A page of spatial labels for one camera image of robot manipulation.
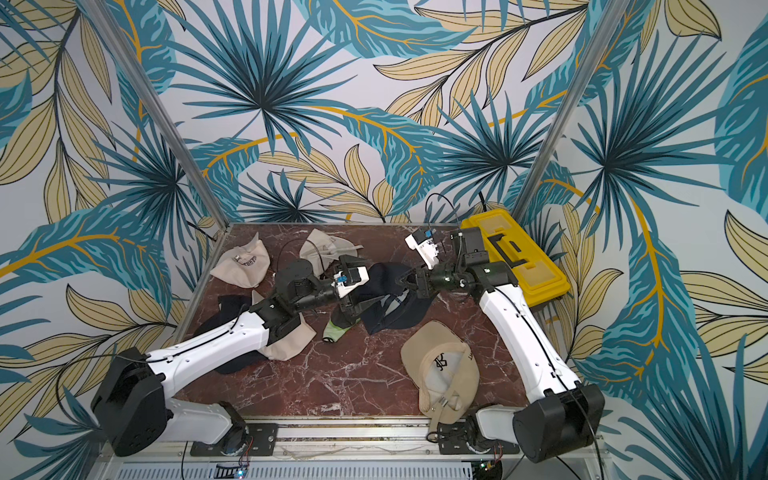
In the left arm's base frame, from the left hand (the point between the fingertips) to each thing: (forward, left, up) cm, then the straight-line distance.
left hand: (374, 278), depth 72 cm
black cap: (-1, -6, -12) cm, 14 cm away
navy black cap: (-1, +39, -13) cm, 42 cm away
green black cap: (+1, +11, -25) cm, 28 cm away
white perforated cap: (+30, +22, -25) cm, 45 cm away
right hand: (0, -6, 0) cm, 6 cm away
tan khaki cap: (-12, -20, -27) cm, 36 cm away
